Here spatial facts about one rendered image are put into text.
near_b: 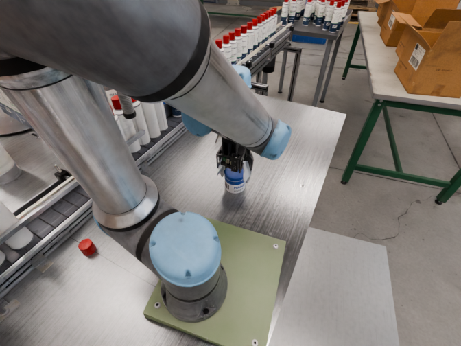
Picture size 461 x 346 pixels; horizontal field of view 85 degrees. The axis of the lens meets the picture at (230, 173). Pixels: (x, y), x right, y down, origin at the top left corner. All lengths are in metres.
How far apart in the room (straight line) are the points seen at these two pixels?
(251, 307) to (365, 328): 0.25
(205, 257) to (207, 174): 0.51
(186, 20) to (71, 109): 0.17
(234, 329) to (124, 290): 0.28
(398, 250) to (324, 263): 1.26
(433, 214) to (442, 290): 0.58
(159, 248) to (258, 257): 0.31
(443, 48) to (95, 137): 1.67
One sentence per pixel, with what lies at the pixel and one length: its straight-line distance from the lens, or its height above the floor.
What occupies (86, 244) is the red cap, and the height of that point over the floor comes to 0.86.
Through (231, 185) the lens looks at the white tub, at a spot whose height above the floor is 0.87.
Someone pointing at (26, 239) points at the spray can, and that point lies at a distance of 0.83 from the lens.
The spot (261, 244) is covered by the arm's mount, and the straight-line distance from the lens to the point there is 0.69.
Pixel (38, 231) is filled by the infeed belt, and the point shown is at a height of 0.88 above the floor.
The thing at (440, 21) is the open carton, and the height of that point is 1.07.
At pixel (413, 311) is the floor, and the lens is 1.81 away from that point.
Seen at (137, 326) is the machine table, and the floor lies 0.83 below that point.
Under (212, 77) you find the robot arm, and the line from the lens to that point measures 0.24.
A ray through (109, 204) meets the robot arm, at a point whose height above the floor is 1.15.
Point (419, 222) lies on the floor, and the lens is 2.21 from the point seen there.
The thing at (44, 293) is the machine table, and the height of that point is 0.83.
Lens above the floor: 1.46
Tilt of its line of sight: 44 degrees down
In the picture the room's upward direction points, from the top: straight up
